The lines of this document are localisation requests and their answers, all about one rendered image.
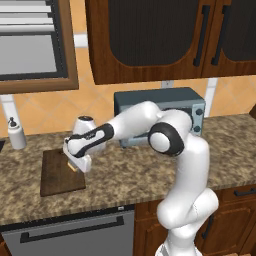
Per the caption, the grey dishwasher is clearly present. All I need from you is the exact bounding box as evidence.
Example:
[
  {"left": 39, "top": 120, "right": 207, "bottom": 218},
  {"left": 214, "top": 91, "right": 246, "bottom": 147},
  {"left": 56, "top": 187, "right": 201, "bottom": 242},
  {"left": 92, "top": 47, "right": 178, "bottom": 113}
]
[{"left": 0, "top": 204, "right": 136, "bottom": 256}]

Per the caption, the brown wood base cupboard door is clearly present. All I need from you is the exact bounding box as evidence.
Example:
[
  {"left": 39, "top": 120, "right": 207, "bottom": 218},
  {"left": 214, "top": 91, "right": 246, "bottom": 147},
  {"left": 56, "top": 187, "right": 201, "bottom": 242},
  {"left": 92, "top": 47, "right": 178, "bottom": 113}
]
[
  {"left": 194, "top": 199, "right": 256, "bottom": 256},
  {"left": 133, "top": 199, "right": 175, "bottom": 256}
]

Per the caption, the wide dark wood cupboard door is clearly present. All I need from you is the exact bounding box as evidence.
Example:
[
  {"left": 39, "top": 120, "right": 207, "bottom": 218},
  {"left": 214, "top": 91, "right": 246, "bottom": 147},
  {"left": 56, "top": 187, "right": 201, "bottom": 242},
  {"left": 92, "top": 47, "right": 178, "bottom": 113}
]
[{"left": 85, "top": 0, "right": 215, "bottom": 86}]

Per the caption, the black dishwasher handle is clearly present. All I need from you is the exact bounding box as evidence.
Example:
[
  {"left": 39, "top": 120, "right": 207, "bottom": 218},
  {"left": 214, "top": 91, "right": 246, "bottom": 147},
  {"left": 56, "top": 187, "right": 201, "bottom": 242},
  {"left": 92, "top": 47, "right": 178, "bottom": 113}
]
[{"left": 19, "top": 215, "right": 125, "bottom": 244}]

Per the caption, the brown wood drawer front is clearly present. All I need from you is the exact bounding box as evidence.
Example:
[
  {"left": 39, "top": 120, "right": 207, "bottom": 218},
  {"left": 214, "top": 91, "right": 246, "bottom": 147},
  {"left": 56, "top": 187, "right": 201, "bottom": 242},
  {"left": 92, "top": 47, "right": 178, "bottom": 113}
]
[{"left": 218, "top": 185, "right": 256, "bottom": 205}]

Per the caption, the black cupboard door handle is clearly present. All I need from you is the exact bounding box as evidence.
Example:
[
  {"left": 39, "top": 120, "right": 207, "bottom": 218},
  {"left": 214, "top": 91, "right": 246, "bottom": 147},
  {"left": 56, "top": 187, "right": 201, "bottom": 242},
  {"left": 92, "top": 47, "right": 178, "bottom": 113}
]
[
  {"left": 192, "top": 4, "right": 211, "bottom": 68},
  {"left": 210, "top": 4, "right": 231, "bottom": 67}
]

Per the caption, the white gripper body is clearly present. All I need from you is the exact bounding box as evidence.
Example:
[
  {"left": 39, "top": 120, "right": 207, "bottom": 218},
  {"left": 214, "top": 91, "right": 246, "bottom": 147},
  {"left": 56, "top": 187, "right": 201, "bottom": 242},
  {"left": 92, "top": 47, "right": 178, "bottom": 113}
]
[{"left": 63, "top": 146, "right": 93, "bottom": 174}]

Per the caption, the white wall socket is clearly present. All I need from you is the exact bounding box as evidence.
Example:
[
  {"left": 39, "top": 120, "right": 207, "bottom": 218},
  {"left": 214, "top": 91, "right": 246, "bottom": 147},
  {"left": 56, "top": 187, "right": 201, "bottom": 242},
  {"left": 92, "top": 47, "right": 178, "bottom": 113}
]
[{"left": 161, "top": 79, "right": 175, "bottom": 90}]

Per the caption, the wood-framed window with blinds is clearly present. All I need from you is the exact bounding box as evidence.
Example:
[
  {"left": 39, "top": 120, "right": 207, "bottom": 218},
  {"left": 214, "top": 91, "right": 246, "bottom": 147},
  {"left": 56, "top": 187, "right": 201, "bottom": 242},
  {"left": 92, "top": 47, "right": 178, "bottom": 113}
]
[{"left": 0, "top": 0, "right": 80, "bottom": 95}]

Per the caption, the dark brown cutting board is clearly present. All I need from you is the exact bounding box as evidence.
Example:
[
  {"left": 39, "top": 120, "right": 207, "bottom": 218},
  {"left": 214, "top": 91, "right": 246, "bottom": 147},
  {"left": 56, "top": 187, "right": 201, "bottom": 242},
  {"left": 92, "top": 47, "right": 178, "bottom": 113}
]
[{"left": 39, "top": 148, "right": 87, "bottom": 198}]

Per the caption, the narrow dark wood cupboard door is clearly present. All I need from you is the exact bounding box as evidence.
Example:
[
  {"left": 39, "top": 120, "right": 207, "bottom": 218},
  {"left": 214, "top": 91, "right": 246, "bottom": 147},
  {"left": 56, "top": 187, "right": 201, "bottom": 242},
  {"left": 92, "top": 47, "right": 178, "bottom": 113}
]
[{"left": 201, "top": 0, "right": 256, "bottom": 79}]

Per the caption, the black drawer handle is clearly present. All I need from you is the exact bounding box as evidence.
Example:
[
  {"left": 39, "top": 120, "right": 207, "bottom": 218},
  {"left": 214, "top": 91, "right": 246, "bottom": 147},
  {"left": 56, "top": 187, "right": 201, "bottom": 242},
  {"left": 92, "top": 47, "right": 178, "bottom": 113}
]
[{"left": 233, "top": 187, "right": 256, "bottom": 198}]

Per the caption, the blue-grey toaster oven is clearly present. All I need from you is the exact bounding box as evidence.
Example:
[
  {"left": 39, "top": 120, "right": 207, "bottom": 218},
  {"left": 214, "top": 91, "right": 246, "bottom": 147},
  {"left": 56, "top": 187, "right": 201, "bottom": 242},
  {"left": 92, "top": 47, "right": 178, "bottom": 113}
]
[{"left": 113, "top": 86, "right": 207, "bottom": 149}]

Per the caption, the white soap dispenser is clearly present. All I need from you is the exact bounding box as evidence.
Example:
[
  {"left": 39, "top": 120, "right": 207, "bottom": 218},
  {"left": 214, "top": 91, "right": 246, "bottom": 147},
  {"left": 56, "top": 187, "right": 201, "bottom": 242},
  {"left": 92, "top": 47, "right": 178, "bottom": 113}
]
[{"left": 7, "top": 116, "right": 28, "bottom": 151}]

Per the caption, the black base cupboard handle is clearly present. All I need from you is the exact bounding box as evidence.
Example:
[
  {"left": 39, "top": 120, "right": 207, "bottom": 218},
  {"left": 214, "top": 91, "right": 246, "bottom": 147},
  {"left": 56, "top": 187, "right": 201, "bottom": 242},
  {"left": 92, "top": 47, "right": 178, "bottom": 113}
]
[{"left": 201, "top": 213, "right": 215, "bottom": 241}]

